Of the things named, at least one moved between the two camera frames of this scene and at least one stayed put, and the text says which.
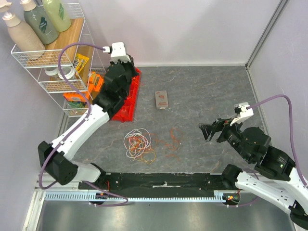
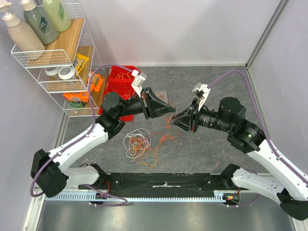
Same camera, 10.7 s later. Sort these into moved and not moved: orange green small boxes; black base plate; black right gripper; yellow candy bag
Moved: black right gripper
Not moved: orange green small boxes; black base plate; yellow candy bag
